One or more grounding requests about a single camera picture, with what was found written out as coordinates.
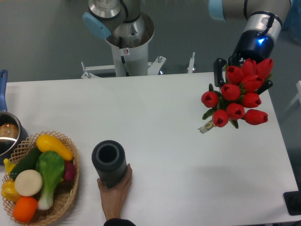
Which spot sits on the blue plastic bag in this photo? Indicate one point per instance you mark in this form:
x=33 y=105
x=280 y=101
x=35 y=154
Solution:
x=292 y=22

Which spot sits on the purple red radish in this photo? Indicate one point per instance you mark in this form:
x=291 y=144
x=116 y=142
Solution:
x=69 y=171

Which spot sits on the orange fruit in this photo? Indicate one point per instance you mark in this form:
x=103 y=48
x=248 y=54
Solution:
x=25 y=209

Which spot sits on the yellow squash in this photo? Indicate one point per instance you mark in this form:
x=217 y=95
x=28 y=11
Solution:
x=47 y=143

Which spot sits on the small yellow banana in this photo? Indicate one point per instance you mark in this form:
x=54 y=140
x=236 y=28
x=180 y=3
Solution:
x=9 y=166

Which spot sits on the green bok choy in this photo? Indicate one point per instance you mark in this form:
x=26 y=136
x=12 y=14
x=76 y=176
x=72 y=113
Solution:
x=50 y=165

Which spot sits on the white metal base frame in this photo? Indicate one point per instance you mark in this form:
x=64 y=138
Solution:
x=154 y=68

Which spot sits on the red tulip bouquet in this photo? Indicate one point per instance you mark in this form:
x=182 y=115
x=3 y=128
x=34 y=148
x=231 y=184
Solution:
x=236 y=99

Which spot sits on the blue handled saucepan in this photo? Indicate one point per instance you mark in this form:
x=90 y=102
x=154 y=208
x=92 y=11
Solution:
x=12 y=133

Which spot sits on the white furniture frame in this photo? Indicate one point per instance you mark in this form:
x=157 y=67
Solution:
x=292 y=106

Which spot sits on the woven wicker basket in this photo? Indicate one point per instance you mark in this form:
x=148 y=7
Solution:
x=65 y=192

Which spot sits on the dark grey ribbed vase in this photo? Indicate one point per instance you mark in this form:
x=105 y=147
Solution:
x=109 y=160

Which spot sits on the dark green cucumber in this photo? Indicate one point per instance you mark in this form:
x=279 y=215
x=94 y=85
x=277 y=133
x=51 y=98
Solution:
x=27 y=163

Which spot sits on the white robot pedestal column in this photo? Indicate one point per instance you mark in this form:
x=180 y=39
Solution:
x=129 y=46

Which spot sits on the dark sleeved forearm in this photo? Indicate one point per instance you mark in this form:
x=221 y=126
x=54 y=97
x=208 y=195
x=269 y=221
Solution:
x=118 y=222

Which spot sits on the yellow bell pepper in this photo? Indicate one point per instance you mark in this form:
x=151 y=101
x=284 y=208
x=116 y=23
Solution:
x=9 y=192

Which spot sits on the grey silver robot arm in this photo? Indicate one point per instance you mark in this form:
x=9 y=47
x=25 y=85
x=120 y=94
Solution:
x=265 y=16

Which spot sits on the black device at edge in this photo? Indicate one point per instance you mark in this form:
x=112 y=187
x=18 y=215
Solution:
x=293 y=202

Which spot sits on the bare human hand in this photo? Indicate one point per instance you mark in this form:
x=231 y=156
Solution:
x=113 y=199

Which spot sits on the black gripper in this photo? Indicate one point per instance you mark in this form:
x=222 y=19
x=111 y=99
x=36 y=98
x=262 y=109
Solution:
x=251 y=45

